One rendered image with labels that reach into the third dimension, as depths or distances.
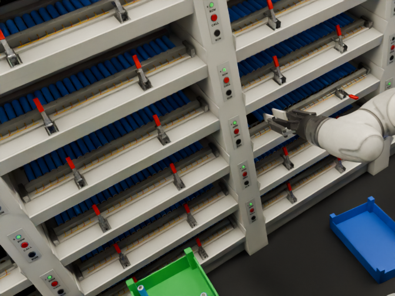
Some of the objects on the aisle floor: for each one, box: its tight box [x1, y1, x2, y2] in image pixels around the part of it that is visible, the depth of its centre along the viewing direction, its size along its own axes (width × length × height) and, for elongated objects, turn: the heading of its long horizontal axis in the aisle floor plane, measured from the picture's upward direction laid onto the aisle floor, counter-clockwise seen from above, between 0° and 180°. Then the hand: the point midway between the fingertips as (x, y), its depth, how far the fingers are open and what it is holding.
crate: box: [330, 196, 395, 284], centre depth 153 cm, size 30×20×8 cm
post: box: [170, 0, 268, 255], centre depth 121 cm, size 20×9×169 cm, turn 45°
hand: (274, 116), depth 133 cm, fingers open, 3 cm apart
